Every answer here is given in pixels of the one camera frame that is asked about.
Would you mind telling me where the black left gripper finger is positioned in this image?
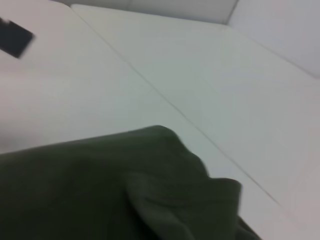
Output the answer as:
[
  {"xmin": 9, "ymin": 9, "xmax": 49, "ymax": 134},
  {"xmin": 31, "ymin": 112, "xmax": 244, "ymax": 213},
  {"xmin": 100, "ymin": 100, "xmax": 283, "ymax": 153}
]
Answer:
[{"xmin": 0, "ymin": 16, "xmax": 36, "ymax": 60}]

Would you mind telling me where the dark green t-shirt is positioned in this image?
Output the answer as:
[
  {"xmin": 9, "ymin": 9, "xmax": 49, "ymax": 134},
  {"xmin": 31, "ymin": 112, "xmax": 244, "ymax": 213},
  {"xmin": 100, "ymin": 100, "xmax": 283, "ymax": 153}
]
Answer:
[{"xmin": 0, "ymin": 124, "xmax": 263, "ymax": 240}]

